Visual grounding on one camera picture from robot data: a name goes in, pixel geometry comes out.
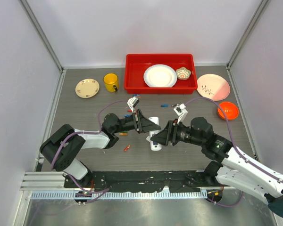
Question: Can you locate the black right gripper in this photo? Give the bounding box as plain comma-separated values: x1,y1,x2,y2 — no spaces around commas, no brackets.
151,118,205,146

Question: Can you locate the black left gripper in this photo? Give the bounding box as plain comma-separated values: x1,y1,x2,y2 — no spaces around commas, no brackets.
113,109,160,134

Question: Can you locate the white remote control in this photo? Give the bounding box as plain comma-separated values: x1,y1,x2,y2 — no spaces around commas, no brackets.
146,116,162,151

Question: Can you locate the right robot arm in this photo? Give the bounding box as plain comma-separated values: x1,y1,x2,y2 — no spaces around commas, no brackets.
150,117,283,218

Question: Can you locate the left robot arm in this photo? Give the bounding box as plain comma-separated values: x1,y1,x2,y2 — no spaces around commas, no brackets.
40,109,160,188

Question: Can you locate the white paper plate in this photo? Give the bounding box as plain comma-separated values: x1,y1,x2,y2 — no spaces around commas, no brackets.
143,64,177,88

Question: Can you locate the yellow mug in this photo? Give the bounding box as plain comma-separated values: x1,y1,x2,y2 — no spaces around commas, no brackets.
103,73,119,92

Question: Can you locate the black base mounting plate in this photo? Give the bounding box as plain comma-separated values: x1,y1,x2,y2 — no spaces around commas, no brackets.
78,170,221,193

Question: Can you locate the red plastic bin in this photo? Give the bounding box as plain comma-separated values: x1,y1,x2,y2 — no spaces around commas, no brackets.
124,53,198,94

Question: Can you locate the patterned small bowl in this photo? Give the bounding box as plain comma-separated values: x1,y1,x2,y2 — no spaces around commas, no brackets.
175,67,191,80

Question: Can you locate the cream floral plate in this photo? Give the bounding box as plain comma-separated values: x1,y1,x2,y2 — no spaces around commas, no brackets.
75,79,100,98

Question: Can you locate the pink white plate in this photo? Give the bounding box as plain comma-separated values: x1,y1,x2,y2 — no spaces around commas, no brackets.
197,74,231,101

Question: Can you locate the orange plastic bowl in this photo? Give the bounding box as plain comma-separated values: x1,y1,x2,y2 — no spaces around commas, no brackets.
219,102,239,120

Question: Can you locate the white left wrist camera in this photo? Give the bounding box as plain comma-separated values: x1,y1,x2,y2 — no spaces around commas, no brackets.
127,97,139,112

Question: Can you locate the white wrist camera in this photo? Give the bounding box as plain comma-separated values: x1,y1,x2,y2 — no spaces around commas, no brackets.
127,97,139,112
173,104,188,124

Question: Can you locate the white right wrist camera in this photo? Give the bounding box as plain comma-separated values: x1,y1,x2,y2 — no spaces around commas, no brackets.
173,104,188,124

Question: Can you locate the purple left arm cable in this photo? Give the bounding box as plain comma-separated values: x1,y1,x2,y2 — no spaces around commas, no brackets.
50,100,129,171

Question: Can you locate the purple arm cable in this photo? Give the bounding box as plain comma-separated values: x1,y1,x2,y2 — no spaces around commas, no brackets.
183,97,283,186
50,100,129,171

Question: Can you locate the white slotted cable duct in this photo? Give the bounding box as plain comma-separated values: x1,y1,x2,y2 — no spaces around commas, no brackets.
31,189,208,200

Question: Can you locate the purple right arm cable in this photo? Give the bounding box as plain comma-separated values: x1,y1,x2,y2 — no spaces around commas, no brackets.
183,97,283,186

